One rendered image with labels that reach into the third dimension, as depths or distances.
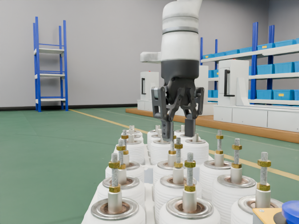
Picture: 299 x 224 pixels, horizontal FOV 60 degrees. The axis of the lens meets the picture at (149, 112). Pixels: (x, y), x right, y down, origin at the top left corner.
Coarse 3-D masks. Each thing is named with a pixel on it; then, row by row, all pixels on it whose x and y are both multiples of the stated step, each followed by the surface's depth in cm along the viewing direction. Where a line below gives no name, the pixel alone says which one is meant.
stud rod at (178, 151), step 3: (177, 138) 52; (180, 138) 52; (177, 141) 52; (180, 141) 52; (177, 150) 52; (180, 150) 52; (177, 153) 52; (180, 153) 52; (177, 156) 52; (180, 156) 52; (177, 159) 52; (180, 159) 53; (177, 162) 53; (180, 162) 53
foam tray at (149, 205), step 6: (150, 186) 70; (96, 192) 66; (150, 192) 66; (96, 198) 62; (150, 198) 62; (90, 204) 59; (150, 204) 59; (150, 210) 56; (150, 216) 53; (150, 222) 51
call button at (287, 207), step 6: (282, 204) 25; (288, 204) 24; (294, 204) 24; (282, 210) 24; (288, 210) 23; (294, 210) 23; (288, 216) 23; (294, 216) 23; (288, 222) 24; (294, 222) 23
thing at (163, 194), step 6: (156, 186) 52; (162, 186) 51; (198, 186) 51; (156, 192) 52; (162, 192) 50; (168, 192) 49; (174, 192) 49; (180, 192) 49; (198, 192) 50; (156, 198) 52; (162, 198) 50; (168, 198) 49; (156, 204) 52; (162, 204) 50; (156, 210) 52; (156, 216) 52; (156, 222) 52
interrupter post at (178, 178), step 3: (174, 168) 52; (177, 168) 52; (180, 168) 52; (183, 168) 53; (174, 171) 52; (177, 171) 52; (180, 171) 52; (183, 171) 53; (174, 174) 52; (177, 174) 52; (180, 174) 52; (183, 174) 53; (174, 177) 52; (177, 177) 52; (180, 177) 52; (183, 177) 53; (174, 180) 52; (177, 180) 52; (180, 180) 52; (183, 180) 53; (177, 183) 52; (180, 183) 52
